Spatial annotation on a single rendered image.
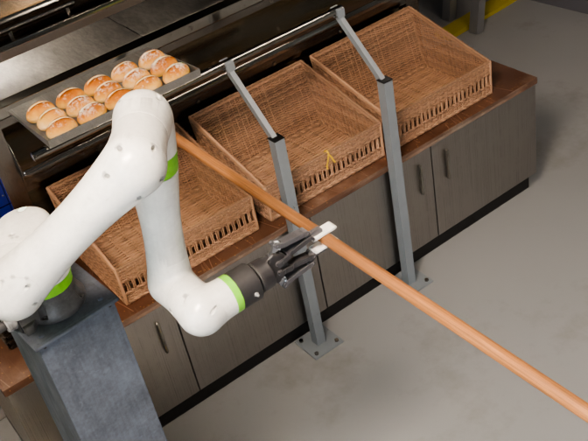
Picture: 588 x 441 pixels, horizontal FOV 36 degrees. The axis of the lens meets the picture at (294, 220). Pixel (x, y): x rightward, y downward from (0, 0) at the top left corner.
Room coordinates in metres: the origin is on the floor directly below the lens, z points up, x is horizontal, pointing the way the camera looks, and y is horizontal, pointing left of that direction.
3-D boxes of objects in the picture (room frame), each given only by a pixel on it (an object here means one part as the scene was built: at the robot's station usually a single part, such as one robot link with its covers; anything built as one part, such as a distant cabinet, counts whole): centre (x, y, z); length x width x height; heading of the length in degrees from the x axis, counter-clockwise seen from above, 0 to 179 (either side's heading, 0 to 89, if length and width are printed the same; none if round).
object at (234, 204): (2.70, 0.48, 0.72); 0.56 x 0.49 x 0.28; 119
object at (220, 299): (1.55, 0.23, 1.20); 0.14 x 0.13 x 0.11; 120
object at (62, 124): (2.52, 0.64, 1.21); 0.10 x 0.07 x 0.05; 115
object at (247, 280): (1.60, 0.14, 1.20); 0.12 x 0.06 x 0.09; 30
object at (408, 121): (3.29, -0.55, 0.72); 0.56 x 0.49 x 0.28; 120
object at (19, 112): (2.74, 0.53, 1.19); 0.55 x 0.36 x 0.03; 120
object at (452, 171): (2.91, 0.07, 0.29); 2.42 x 0.56 x 0.58; 120
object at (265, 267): (1.63, 0.08, 1.20); 0.09 x 0.07 x 0.08; 120
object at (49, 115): (2.59, 0.68, 1.21); 0.10 x 0.07 x 0.06; 119
